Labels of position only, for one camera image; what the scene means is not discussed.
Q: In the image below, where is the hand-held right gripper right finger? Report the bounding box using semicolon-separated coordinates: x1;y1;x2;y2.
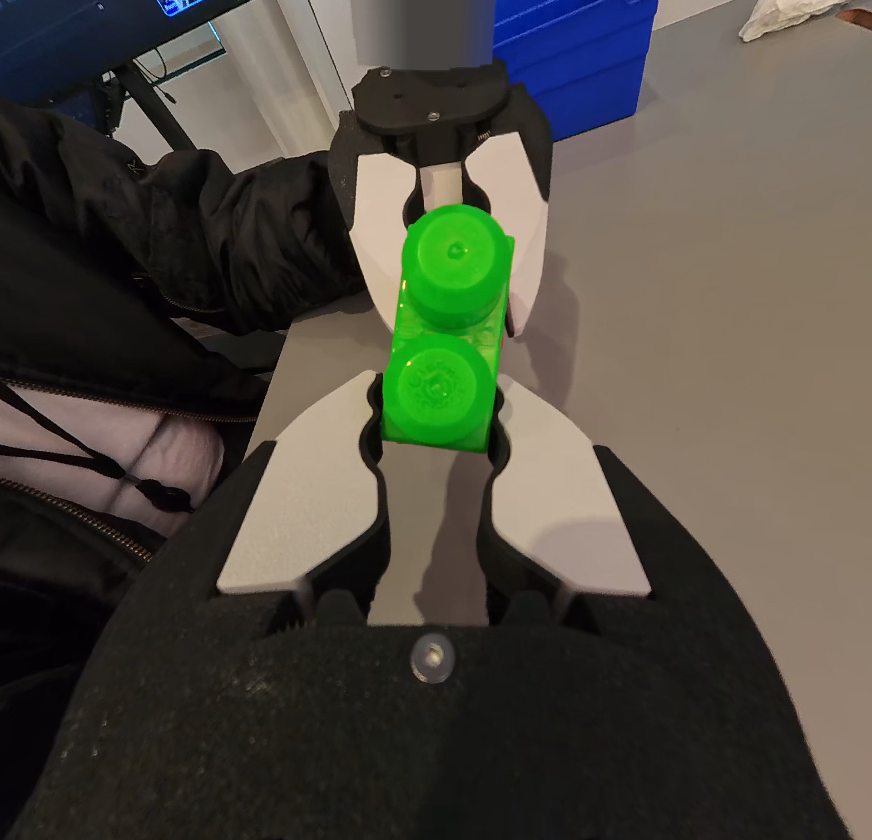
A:
476;377;652;600

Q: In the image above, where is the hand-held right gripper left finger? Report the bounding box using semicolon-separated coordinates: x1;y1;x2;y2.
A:
217;372;393;598

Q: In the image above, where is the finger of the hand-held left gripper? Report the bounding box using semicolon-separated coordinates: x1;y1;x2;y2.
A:
464;132;550;339
348;149;423;326

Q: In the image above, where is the green mega block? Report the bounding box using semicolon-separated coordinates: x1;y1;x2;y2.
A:
381;204;517;451

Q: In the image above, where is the blue storage bin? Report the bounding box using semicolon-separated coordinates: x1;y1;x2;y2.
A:
492;0;670;143

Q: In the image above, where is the person's white garment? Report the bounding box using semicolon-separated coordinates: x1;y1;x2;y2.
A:
0;384;226;538

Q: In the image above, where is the white cloth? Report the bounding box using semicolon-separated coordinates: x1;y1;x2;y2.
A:
738;0;872;44

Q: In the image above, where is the computer monitor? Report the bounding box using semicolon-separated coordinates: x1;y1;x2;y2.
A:
0;0;276;108

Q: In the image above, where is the black metal table frame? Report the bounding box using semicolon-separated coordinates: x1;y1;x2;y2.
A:
96;23;233;153

